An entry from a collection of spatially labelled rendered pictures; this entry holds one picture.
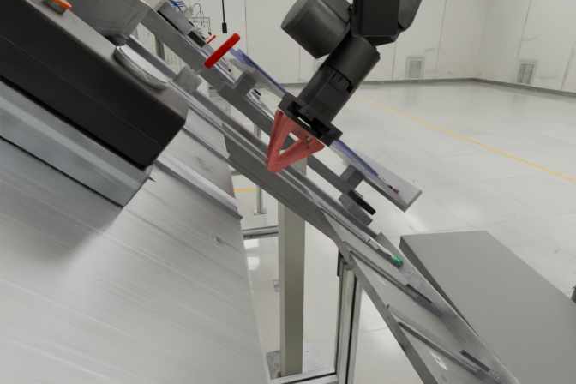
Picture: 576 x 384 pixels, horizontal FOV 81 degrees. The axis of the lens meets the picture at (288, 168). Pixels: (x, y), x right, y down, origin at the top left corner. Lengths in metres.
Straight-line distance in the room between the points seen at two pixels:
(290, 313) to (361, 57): 0.81
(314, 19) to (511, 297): 0.67
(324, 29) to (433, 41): 9.24
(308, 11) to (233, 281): 0.32
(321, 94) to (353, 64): 0.05
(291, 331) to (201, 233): 0.97
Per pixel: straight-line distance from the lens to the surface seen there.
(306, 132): 0.43
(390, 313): 0.35
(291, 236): 0.92
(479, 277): 0.88
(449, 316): 0.55
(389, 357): 1.46
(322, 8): 0.43
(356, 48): 0.45
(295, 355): 1.22
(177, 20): 1.61
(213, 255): 0.17
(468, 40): 10.25
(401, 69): 9.25
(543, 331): 0.80
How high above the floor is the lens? 1.08
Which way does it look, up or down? 21 degrees down
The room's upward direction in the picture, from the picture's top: straight up
